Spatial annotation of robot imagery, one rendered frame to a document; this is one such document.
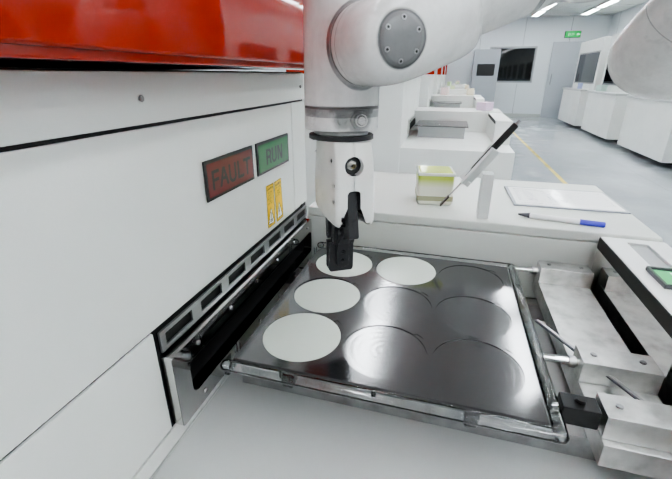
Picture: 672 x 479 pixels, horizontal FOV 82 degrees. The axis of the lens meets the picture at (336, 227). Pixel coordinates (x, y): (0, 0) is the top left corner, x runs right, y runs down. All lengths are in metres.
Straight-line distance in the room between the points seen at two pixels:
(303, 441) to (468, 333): 0.25
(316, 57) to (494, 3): 0.22
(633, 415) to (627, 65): 0.45
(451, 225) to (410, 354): 0.33
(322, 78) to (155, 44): 0.16
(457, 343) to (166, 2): 0.47
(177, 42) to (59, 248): 0.18
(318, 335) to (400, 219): 0.33
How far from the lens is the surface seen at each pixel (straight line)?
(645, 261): 0.73
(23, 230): 0.33
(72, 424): 0.41
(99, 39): 0.31
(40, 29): 0.28
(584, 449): 0.56
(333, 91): 0.42
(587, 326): 0.68
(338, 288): 0.62
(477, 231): 0.77
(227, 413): 0.56
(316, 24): 0.43
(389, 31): 0.36
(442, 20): 0.39
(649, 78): 0.71
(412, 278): 0.66
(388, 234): 0.77
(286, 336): 0.53
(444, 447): 0.52
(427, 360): 0.50
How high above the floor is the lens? 1.22
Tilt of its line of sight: 21 degrees down
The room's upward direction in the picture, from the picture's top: straight up
